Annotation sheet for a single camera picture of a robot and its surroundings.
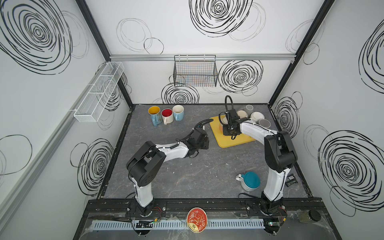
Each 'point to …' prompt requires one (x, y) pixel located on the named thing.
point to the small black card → (290, 180)
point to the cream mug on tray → (242, 114)
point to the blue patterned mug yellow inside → (154, 112)
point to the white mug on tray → (257, 116)
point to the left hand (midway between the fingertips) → (209, 140)
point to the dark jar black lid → (309, 216)
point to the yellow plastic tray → (225, 141)
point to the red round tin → (197, 220)
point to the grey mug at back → (249, 110)
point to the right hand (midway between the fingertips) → (225, 131)
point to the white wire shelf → (90, 109)
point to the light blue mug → (178, 110)
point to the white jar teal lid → (249, 181)
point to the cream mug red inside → (167, 115)
